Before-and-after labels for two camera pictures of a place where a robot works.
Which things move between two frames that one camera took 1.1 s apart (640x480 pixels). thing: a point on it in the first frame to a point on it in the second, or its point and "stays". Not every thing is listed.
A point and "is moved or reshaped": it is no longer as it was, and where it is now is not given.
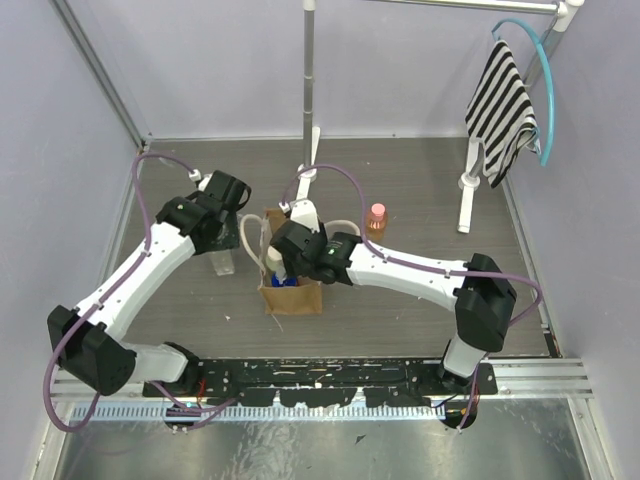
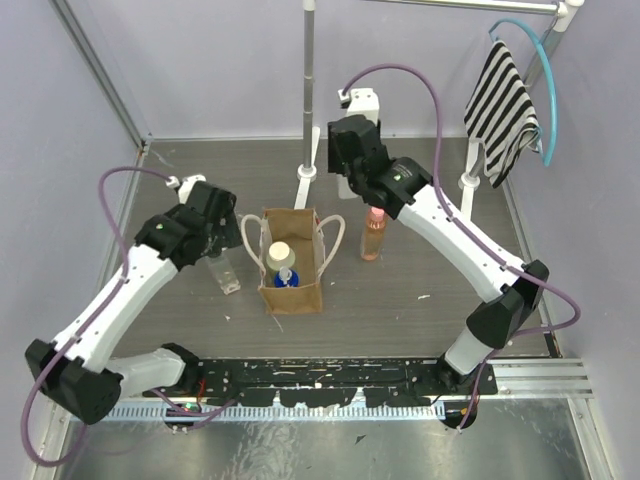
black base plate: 329,381 stays
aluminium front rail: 545,380 stays
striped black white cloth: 501,112 stays
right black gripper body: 295,268 to 335,165
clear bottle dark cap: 222,261 is moved or reshaped
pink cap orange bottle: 376,221 stays
